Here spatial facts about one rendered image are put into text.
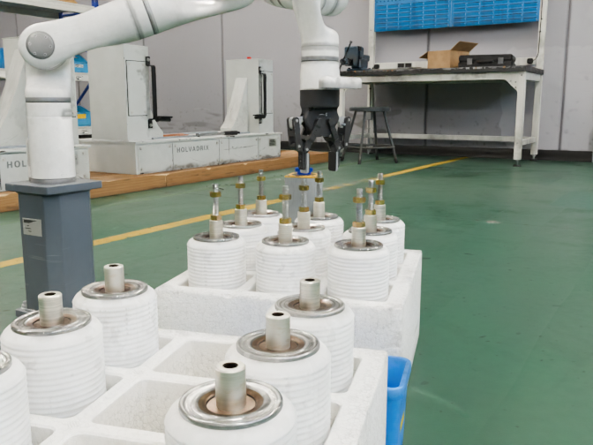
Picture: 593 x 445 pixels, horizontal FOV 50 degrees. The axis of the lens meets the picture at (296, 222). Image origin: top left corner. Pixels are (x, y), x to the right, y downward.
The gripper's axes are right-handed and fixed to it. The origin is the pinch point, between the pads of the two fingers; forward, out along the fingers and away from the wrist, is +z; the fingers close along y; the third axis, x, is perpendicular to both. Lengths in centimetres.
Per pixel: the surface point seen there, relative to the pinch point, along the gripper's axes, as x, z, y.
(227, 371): 59, 7, 54
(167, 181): -245, 32, -79
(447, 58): -273, -50, -348
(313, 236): 11.8, 10.7, 10.3
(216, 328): 12.7, 22.8, 29.9
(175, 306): 7.3, 19.9, 34.2
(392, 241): 21.3, 11.2, 1.0
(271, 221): -4.6, 10.8, 8.0
